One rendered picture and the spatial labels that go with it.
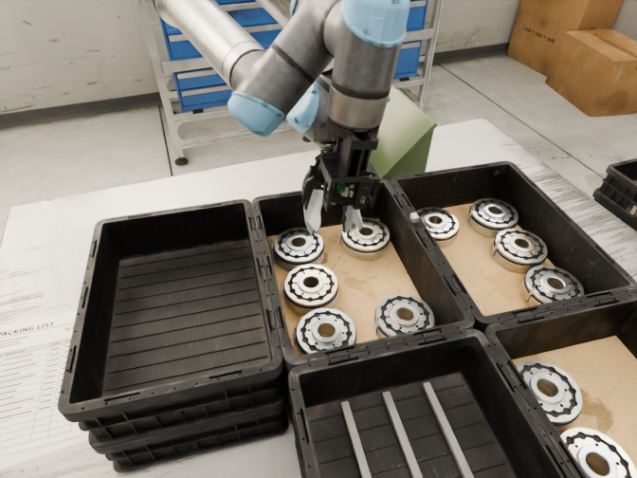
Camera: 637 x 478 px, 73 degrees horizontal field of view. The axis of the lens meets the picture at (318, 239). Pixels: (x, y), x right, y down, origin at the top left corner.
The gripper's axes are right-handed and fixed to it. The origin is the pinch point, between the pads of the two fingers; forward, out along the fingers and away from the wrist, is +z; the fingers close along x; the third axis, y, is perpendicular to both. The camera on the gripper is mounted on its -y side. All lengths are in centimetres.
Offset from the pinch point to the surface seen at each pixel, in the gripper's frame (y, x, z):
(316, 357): 19.7, -5.7, 7.8
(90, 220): -50, -50, 37
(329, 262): -7.1, 4.7, 16.5
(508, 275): 4.9, 38.3, 11.9
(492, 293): 8.3, 32.8, 12.7
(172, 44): -189, -29, 36
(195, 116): -187, -20, 74
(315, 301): 4.6, -1.5, 14.1
